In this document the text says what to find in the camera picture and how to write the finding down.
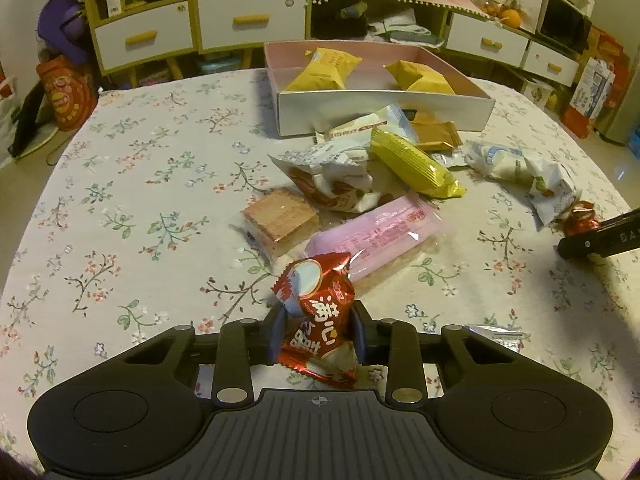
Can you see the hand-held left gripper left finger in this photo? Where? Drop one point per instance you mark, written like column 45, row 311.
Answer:
column 277, row 335

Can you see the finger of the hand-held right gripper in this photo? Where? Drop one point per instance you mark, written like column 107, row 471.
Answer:
column 577, row 247

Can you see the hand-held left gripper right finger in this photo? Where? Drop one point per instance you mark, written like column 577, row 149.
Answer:
column 361, row 340

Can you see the small red candy packet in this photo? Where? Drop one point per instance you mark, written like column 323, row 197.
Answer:
column 580, row 217

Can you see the pink wafer packet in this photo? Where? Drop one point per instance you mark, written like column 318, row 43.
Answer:
column 380, row 227

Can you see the clear brown wafer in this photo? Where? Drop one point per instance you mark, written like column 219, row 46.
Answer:
column 280, row 220

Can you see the white blue label snack packet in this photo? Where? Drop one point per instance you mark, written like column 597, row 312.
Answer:
column 495, row 157

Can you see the small white silver snack packet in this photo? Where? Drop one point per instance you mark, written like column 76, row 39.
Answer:
column 495, row 337

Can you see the white nut print snack packet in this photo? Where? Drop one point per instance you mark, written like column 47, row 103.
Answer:
column 330, row 170

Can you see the brown snack packet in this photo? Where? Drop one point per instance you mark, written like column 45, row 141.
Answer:
column 435, row 132

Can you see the long yellow snack packet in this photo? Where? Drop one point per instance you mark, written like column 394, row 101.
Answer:
column 410, row 162

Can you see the white red label snack packet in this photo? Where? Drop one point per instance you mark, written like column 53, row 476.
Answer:
column 360, row 127

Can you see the white cardboard box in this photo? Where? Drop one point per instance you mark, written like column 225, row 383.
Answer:
column 375, row 115

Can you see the grey refrigerator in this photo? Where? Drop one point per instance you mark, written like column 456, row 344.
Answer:
column 622, row 110

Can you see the orange printed carton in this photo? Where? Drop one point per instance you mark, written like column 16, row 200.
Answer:
column 592, row 85

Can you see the white patterned box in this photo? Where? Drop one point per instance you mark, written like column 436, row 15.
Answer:
column 537, row 95

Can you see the floral tablecloth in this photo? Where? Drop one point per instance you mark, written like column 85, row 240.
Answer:
column 150, row 185

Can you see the black microwave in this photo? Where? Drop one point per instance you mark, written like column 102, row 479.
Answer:
column 565, row 25

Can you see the orange fruit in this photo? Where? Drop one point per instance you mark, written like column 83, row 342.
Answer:
column 511, row 17
column 491, row 9

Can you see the yellow low cabinet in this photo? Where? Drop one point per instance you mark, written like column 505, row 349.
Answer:
column 441, row 25

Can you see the stack of papers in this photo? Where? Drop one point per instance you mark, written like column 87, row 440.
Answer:
column 405, row 30

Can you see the red printed bag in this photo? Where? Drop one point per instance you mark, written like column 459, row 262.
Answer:
column 67, row 95

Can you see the black box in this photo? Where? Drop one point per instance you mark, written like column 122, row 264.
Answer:
column 340, row 20

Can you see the black flat board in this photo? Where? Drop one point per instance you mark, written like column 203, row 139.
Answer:
column 27, row 120

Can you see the white paper bag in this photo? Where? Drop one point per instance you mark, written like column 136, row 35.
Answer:
column 7, row 115

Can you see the purple plush toy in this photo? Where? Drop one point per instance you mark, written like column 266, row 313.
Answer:
column 62, row 20

